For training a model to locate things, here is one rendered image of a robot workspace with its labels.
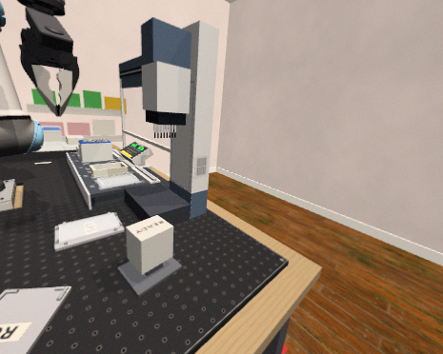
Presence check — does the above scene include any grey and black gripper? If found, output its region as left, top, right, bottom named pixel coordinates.
left=17, top=0, right=80, bottom=117

